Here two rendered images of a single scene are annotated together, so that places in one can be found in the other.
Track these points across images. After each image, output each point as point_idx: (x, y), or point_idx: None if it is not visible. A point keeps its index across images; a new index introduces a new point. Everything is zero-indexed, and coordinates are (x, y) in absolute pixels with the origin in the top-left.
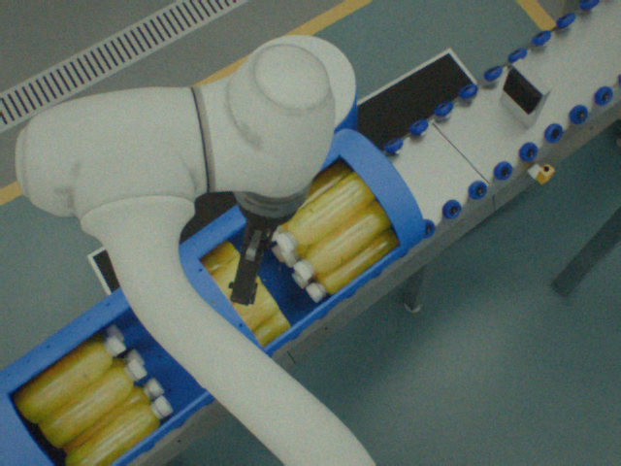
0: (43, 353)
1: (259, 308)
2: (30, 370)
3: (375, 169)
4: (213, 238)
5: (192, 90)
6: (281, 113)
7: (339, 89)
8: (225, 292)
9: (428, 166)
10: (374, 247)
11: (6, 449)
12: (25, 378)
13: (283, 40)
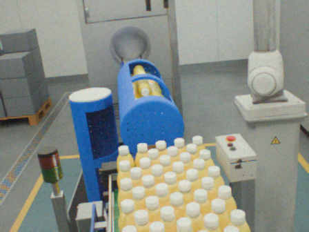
0: (128, 99)
1: (154, 85)
2: (132, 98)
3: (138, 59)
4: (127, 76)
5: None
6: None
7: (101, 89)
8: (145, 79)
9: None
10: (155, 83)
11: (155, 98)
12: (134, 97)
13: (73, 93)
